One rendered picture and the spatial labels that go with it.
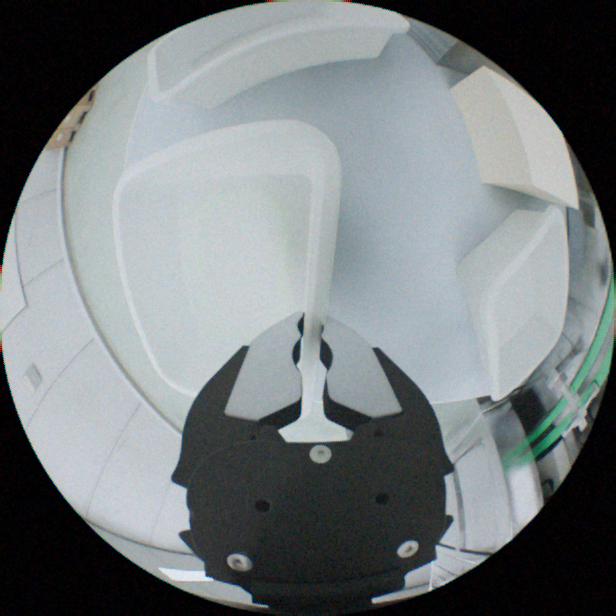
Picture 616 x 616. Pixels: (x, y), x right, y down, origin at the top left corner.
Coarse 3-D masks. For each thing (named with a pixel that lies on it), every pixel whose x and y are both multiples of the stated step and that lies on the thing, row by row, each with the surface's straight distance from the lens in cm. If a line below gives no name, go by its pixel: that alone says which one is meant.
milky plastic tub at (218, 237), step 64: (256, 128) 11; (128, 192) 19; (192, 192) 21; (256, 192) 17; (320, 192) 9; (128, 256) 19; (192, 256) 22; (256, 256) 18; (320, 256) 9; (192, 320) 25; (256, 320) 21; (320, 320) 11; (192, 384) 23
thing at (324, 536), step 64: (256, 448) 6; (320, 448) 6; (384, 448) 6; (192, 512) 6; (256, 512) 6; (320, 512) 6; (384, 512) 6; (256, 576) 6; (320, 576) 6; (384, 576) 6
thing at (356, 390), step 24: (336, 336) 10; (360, 336) 11; (336, 360) 9; (360, 360) 9; (336, 384) 8; (360, 384) 8; (384, 384) 8; (336, 408) 8; (360, 408) 7; (384, 408) 8
